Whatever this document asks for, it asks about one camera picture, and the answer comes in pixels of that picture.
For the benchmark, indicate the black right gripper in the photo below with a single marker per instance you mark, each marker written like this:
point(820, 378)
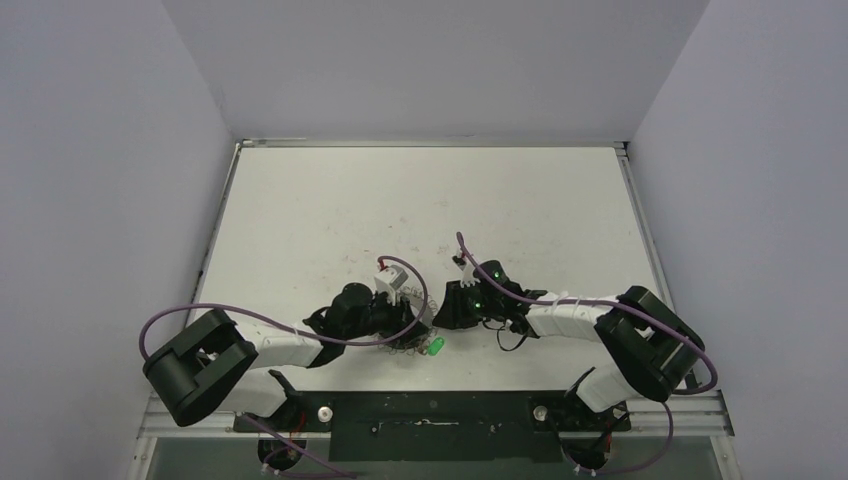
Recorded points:
point(453, 307)

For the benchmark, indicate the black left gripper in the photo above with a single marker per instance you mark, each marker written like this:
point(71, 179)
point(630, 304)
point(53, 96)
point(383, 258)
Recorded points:
point(400, 314)

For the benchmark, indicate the green key tag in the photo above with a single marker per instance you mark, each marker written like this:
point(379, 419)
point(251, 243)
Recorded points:
point(435, 346)

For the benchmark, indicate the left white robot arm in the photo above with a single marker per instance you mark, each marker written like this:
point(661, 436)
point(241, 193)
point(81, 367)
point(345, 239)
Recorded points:
point(228, 359)

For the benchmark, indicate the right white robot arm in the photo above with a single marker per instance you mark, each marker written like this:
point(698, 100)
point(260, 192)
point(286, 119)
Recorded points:
point(651, 348)

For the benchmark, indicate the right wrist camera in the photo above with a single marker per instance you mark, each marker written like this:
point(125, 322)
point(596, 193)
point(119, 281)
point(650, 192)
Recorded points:
point(469, 278)

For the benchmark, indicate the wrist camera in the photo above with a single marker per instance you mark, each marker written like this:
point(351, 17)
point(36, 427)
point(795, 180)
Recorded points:
point(469, 278)
point(389, 281)

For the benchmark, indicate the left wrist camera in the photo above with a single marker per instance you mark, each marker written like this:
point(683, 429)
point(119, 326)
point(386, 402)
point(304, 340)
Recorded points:
point(389, 281)

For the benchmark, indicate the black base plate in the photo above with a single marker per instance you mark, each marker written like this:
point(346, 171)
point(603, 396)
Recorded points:
point(448, 425)

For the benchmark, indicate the aluminium frame rail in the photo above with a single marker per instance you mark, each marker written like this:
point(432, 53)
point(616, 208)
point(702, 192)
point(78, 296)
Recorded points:
point(703, 415)

